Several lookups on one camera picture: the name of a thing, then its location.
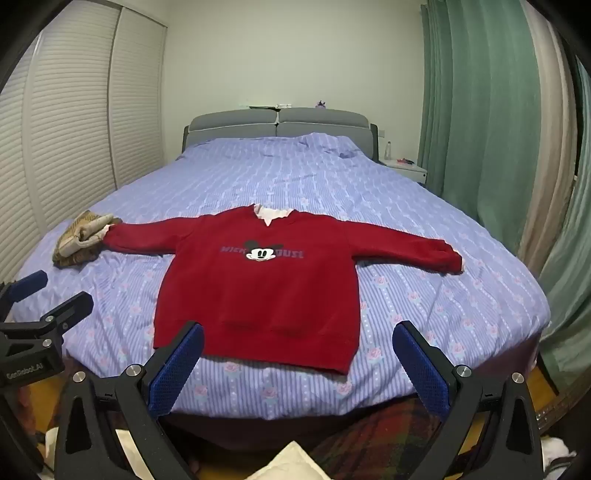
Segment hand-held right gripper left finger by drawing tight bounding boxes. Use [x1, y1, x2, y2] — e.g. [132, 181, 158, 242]
[54, 320, 205, 480]

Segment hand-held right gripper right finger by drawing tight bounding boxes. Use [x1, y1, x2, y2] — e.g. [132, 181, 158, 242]
[392, 320, 543, 480]

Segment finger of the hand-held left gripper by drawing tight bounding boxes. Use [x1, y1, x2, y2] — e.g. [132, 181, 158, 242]
[0, 292, 95, 352]
[0, 271, 49, 320]

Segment red sweater with cartoon print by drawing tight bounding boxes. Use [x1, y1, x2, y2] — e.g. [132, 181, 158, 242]
[102, 205, 465, 376]

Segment brown knit garment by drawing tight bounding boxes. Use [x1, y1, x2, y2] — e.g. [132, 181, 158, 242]
[52, 210, 122, 269]

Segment dark plaid blanket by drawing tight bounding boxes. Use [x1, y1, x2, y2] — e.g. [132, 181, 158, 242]
[308, 396, 491, 480]

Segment white louvred wardrobe door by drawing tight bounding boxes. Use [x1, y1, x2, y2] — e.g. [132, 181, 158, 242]
[0, 4, 122, 283]
[108, 7, 168, 190]

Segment white cloth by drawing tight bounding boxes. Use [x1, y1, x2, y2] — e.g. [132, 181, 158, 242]
[539, 436, 579, 477]
[244, 440, 334, 480]

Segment green curtain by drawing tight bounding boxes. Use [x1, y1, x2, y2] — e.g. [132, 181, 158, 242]
[537, 173, 591, 393]
[417, 0, 544, 241]

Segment white nightstand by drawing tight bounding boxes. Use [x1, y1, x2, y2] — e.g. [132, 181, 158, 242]
[382, 159, 428, 186]

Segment blue striped floral bedsheet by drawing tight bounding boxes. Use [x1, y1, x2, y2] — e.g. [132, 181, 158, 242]
[9, 132, 552, 418]

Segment beige curtain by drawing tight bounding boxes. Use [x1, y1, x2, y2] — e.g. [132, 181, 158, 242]
[516, 0, 581, 278]

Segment grey padded headboard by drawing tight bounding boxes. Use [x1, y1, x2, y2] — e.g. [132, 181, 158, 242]
[183, 107, 378, 162]

